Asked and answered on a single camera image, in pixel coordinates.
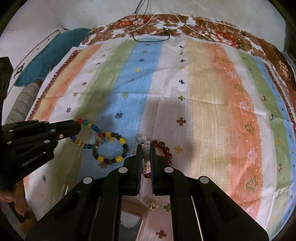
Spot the striped grey bolster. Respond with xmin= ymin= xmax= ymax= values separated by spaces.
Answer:
xmin=5 ymin=80 xmax=43 ymax=124

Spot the striped colourful cloth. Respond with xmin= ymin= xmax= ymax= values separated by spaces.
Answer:
xmin=24 ymin=36 xmax=295 ymax=238

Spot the gold ring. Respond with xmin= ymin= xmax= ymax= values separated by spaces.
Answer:
xmin=147 ymin=200 xmax=160 ymax=211

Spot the silver metal tin box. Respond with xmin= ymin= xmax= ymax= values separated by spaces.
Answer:
xmin=119 ymin=196 xmax=149 ymax=240

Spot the teal pillow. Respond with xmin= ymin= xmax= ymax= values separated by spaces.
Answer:
xmin=15 ymin=28 xmax=91 ymax=87

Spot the yellow and dark bead bracelet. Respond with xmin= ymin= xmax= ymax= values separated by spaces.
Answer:
xmin=92 ymin=131 xmax=129 ymax=164

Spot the black cable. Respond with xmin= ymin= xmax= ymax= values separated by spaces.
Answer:
xmin=132 ymin=0 xmax=188 ymax=43

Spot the multicolour glass bead bracelet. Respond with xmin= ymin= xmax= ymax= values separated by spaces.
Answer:
xmin=70 ymin=118 xmax=105 ymax=150

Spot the person's left hand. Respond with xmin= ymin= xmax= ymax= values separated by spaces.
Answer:
xmin=1 ymin=180 xmax=36 ymax=224

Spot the red bead bracelet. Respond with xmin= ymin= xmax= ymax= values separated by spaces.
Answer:
xmin=143 ymin=139 xmax=173 ymax=179

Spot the white cable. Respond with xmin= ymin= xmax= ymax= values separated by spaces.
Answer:
xmin=129 ymin=4 xmax=232 ymax=38

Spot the floral brown bedsheet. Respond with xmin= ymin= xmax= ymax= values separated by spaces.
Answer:
xmin=81 ymin=14 xmax=295 ymax=105

